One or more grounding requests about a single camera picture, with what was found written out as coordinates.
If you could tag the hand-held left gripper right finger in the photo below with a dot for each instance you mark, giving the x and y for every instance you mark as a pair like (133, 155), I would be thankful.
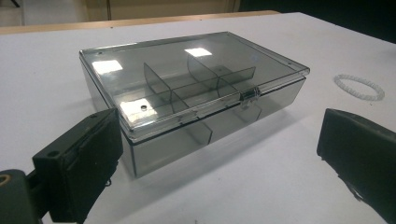
(364, 152)

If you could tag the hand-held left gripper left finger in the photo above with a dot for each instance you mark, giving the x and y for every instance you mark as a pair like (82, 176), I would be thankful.
(77, 161)

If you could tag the clear plastic compartment box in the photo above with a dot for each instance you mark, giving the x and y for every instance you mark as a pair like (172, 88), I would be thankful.
(174, 74)

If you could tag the wooden table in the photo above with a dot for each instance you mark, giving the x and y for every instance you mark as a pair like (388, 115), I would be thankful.
(124, 22)

